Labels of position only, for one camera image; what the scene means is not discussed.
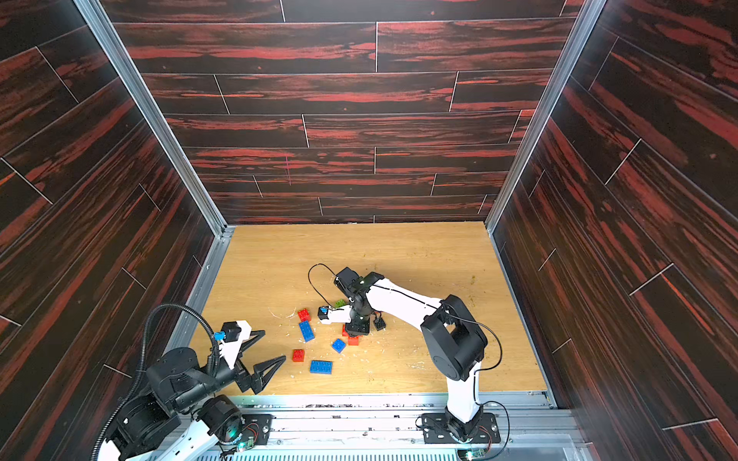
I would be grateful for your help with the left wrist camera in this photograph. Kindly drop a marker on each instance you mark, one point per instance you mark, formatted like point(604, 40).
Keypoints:
point(233, 332)

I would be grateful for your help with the long red lego brick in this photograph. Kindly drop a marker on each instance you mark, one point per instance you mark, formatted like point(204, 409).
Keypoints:
point(350, 340)

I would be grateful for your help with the aluminium front rail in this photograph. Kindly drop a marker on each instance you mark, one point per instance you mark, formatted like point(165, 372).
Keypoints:
point(382, 426)

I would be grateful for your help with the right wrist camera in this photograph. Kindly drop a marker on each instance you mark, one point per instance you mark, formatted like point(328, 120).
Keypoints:
point(327, 315)

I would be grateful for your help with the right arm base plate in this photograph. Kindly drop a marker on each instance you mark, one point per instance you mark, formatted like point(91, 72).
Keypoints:
point(444, 428)

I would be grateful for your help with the long blue lego brick near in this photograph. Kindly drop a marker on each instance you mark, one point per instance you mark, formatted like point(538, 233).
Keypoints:
point(320, 367)

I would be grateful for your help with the aluminium corner post right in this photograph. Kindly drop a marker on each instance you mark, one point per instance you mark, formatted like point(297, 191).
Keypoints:
point(581, 31)

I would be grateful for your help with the aluminium corner post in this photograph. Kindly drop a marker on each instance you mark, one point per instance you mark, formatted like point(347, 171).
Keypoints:
point(581, 31)
point(104, 32)

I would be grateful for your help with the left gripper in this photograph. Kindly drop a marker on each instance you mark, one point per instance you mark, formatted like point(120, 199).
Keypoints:
point(256, 381)

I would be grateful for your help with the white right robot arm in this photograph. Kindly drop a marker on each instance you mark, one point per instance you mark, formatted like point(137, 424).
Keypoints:
point(454, 339)

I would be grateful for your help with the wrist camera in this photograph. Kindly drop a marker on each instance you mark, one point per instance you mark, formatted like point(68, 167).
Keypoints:
point(327, 315)
point(233, 332)

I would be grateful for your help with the long blue lego brick far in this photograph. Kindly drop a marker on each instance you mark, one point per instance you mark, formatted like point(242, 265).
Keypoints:
point(307, 331)

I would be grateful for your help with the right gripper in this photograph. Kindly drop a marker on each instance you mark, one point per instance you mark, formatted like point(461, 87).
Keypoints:
point(357, 326)

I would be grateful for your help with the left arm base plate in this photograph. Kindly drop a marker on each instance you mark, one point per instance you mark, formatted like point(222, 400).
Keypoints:
point(256, 431)

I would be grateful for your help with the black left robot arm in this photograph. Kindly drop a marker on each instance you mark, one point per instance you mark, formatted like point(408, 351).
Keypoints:
point(181, 412)

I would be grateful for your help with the long blue lego brick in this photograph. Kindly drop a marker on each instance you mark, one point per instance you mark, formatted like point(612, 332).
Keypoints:
point(307, 331)
point(320, 367)

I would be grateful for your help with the aluminium corner post left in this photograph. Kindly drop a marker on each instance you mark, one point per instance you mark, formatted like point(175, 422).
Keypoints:
point(104, 32)

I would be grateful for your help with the small blue lego brick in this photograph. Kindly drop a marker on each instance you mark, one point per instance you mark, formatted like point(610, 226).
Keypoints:
point(339, 346)

